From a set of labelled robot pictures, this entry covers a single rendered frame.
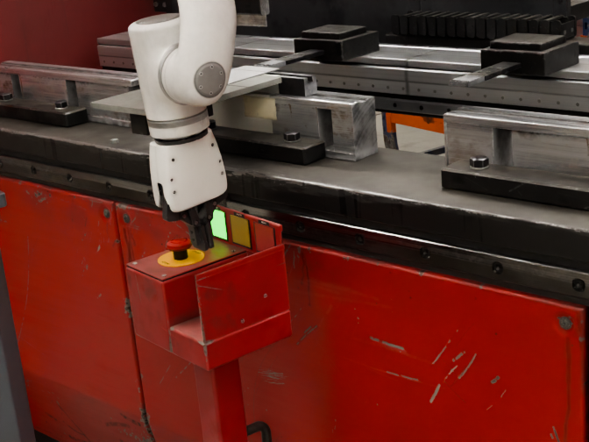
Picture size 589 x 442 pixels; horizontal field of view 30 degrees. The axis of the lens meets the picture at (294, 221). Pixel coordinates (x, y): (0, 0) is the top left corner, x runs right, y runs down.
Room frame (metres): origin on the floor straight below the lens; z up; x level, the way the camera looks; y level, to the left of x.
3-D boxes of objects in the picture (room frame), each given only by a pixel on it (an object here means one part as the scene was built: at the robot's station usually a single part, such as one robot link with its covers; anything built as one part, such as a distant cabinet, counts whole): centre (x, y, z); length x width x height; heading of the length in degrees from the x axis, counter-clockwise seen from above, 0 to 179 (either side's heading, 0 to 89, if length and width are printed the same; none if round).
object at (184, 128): (1.49, 0.14, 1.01); 0.09 x 0.08 x 0.03; 128
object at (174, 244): (1.59, 0.18, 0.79); 0.04 x 0.04 x 0.04
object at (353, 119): (1.86, 0.01, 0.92); 0.39 x 0.06 x 0.10; 46
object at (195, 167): (1.49, 0.14, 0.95); 0.10 x 0.07 x 0.11; 128
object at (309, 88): (1.87, 0.02, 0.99); 0.20 x 0.03 x 0.03; 46
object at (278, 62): (2.02, -0.06, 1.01); 0.26 x 0.12 x 0.05; 136
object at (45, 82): (2.28, 0.45, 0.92); 0.50 x 0.06 x 0.10; 46
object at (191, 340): (1.56, 0.14, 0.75); 0.20 x 0.16 x 0.18; 38
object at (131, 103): (1.79, 0.16, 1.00); 0.26 x 0.18 x 0.01; 136
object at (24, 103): (2.28, 0.52, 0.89); 0.30 x 0.05 x 0.03; 46
